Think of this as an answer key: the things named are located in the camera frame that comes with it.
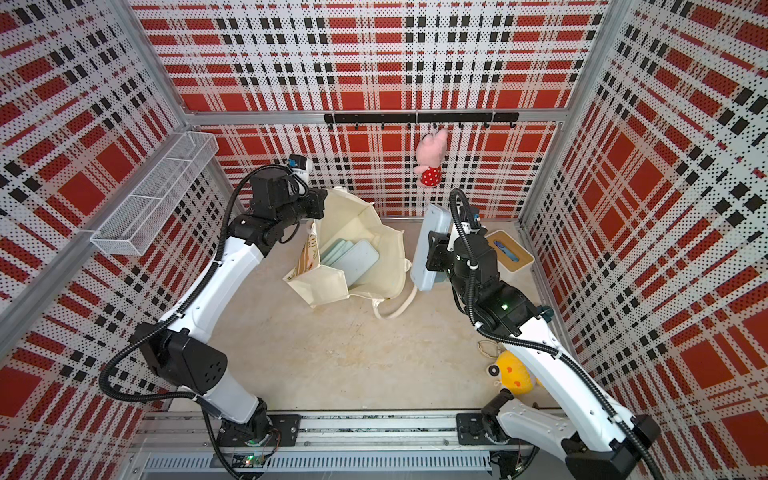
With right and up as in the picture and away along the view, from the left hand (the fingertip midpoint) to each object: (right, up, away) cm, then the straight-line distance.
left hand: (329, 190), depth 77 cm
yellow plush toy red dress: (+49, -48, -1) cm, 69 cm away
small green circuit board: (-17, -65, -8) cm, 68 cm away
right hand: (+28, -12, -10) cm, 32 cm away
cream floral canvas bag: (+1, -4, +31) cm, 31 cm away
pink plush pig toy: (+28, +14, +16) cm, 35 cm away
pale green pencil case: (+4, -19, +22) cm, 29 cm away
